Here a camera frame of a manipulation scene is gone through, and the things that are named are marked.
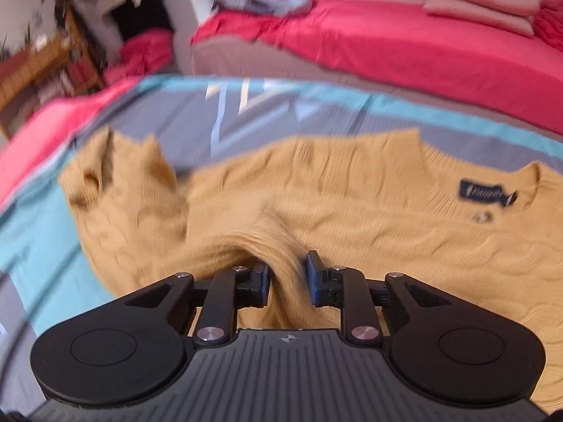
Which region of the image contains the yellow cable knit sweater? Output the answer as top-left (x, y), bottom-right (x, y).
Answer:
top-left (59, 129), bottom-right (562, 410)

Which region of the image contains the blue grey striped bedsheet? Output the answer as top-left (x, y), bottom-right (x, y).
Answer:
top-left (1, 75), bottom-right (562, 414)

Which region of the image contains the red cloth on floor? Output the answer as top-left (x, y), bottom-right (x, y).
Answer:
top-left (103, 28), bottom-right (175, 85)

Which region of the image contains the red bedsheet far bed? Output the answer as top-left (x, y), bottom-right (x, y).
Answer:
top-left (191, 0), bottom-right (562, 133)

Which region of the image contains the wooden shelf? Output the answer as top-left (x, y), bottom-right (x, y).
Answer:
top-left (1, 3), bottom-right (108, 140)

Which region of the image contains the lower pink pillow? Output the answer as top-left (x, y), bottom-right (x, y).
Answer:
top-left (423, 0), bottom-right (534, 37)

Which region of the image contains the folded red blanket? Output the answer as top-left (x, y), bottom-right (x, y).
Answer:
top-left (532, 0), bottom-right (563, 51)

